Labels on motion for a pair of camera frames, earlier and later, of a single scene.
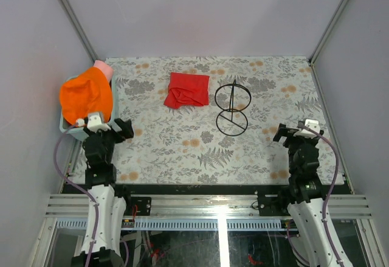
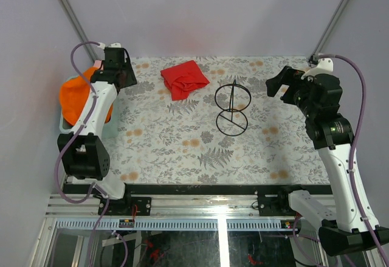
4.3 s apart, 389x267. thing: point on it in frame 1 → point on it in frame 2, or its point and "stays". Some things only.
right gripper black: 289,132 → 284,78
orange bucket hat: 90,92 stays
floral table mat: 211,120 stays
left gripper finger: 126,126 → 126,76
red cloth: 188,89 → 182,78
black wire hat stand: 232,98 stays
